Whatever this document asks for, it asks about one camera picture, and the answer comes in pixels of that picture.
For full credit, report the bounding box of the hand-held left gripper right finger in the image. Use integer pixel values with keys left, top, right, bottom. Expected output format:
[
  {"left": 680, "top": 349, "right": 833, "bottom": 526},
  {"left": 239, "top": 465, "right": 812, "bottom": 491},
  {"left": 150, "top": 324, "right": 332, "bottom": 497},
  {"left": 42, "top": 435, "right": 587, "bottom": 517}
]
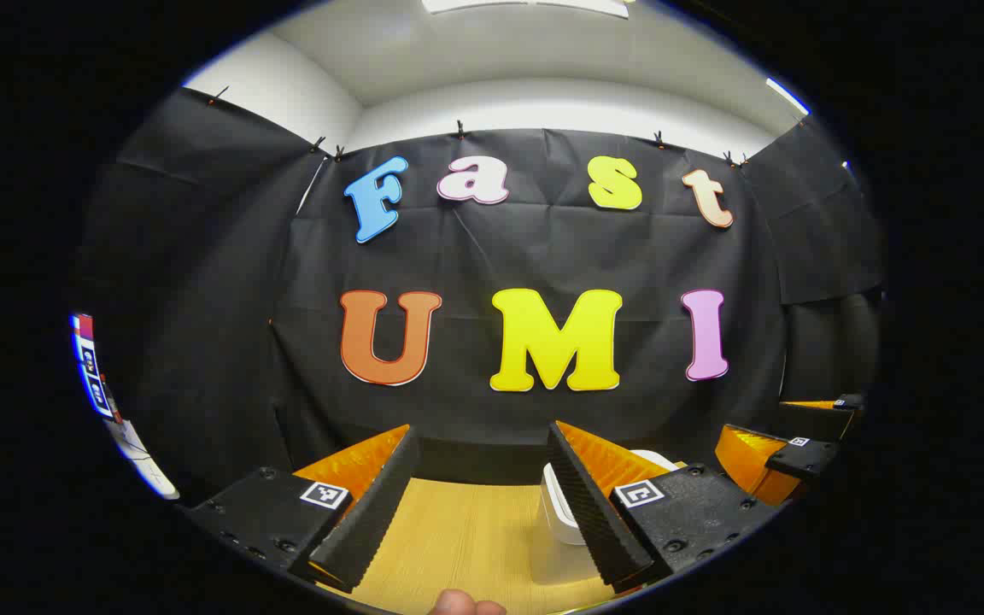
[{"left": 546, "top": 420, "right": 788, "bottom": 596}]

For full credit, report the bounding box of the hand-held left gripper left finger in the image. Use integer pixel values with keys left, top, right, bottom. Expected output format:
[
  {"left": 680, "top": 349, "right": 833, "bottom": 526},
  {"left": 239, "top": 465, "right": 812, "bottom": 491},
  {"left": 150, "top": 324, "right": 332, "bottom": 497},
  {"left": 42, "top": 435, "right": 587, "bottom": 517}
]
[{"left": 176, "top": 425, "right": 421, "bottom": 595}]

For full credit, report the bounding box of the white desktop garbage bin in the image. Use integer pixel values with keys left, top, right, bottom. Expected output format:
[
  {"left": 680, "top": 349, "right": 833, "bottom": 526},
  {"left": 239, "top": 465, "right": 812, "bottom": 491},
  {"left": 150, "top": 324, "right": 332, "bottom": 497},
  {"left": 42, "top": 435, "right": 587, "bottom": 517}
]
[{"left": 541, "top": 450, "right": 681, "bottom": 586}]

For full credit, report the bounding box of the white side table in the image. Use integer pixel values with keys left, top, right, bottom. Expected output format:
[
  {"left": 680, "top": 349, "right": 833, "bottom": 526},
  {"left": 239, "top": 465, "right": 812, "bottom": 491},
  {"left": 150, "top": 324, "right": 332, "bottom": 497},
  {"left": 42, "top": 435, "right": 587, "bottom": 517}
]
[{"left": 108, "top": 419, "right": 179, "bottom": 501}]

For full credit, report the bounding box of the black backdrop cloth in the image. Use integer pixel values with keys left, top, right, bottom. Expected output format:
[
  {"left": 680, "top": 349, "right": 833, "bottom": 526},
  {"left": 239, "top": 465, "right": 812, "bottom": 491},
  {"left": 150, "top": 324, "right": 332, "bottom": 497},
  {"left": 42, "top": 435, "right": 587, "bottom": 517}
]
[{"left": 73, "top": 85, "right": 886, "bottom": 505}]

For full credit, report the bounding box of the bright computer screen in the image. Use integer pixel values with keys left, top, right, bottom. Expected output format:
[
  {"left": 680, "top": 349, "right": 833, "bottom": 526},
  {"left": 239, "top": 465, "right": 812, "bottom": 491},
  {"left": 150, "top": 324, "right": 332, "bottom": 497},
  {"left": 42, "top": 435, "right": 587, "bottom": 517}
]
[{"left": 72, "top": 313, "right": 121, "bottom": 421}]

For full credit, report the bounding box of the small ceiling light panel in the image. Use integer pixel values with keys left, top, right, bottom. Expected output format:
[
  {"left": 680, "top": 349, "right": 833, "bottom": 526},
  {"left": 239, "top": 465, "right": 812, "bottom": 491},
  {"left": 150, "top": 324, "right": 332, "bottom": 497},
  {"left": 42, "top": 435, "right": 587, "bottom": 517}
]
[{"left": 765, "top": 77, "right": 811, "bottom": 116}]

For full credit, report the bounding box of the long ceiling light panel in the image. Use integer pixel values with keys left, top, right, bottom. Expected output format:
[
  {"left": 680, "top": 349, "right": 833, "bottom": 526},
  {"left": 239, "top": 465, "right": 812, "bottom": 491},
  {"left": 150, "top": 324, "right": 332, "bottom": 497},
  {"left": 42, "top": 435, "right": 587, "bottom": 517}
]
[{"left": 421, "top": 0, "right": 634, "bottom": 20}]

